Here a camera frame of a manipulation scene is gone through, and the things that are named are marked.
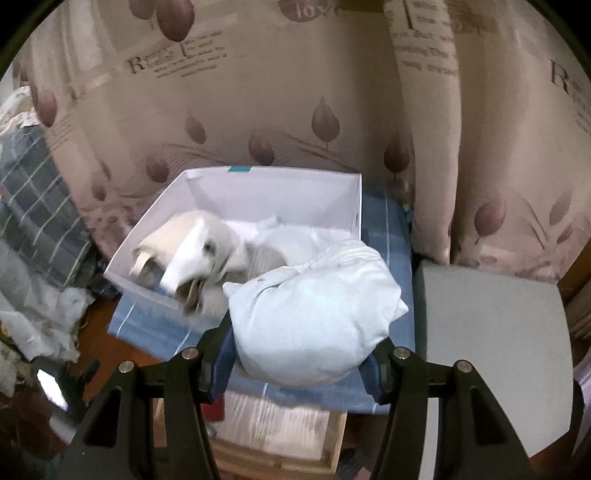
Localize blue plaid cloth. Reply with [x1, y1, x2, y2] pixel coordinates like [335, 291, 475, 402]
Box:
[107, 187, 416, 416]

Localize white cardboard box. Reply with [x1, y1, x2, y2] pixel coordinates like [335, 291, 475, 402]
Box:
[104, 167, 363, 324]

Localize grey plaid bedding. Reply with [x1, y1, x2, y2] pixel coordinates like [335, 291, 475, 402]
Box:
[0, 124, 93, 287]

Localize white crumpled cloth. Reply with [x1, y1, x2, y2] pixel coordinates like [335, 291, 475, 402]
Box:
[0, 240, 95, 398]

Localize beige lace underwear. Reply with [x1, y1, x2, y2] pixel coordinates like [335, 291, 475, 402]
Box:
[131, 210, 252, 305]

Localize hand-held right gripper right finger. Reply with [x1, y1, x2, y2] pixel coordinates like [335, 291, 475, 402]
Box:
[360, 339, 527, 480]

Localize brown wooden furniture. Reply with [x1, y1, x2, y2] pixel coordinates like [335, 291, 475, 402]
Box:
[558, 258, 591, 342]

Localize grey underwear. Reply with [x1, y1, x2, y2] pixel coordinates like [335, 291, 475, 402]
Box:
[185, 242, 296, 319]

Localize wooden drawer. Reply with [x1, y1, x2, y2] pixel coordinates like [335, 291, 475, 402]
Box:
[154, 392, 349, 476]

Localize beige leaf print curtain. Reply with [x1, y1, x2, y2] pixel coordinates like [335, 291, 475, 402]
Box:
[14, 0, 591, 287]

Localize light blue underwear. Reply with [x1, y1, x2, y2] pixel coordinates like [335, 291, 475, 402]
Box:
[223, 239, 409, 388]

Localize white underwear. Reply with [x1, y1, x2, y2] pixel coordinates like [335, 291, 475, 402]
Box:
[254, 219, 324, 266]

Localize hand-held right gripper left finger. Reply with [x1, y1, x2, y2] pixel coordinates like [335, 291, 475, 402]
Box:
[60, 318, 236, 480]

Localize red underwear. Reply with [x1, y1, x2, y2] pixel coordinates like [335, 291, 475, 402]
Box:
[202, 401, 227, 424]

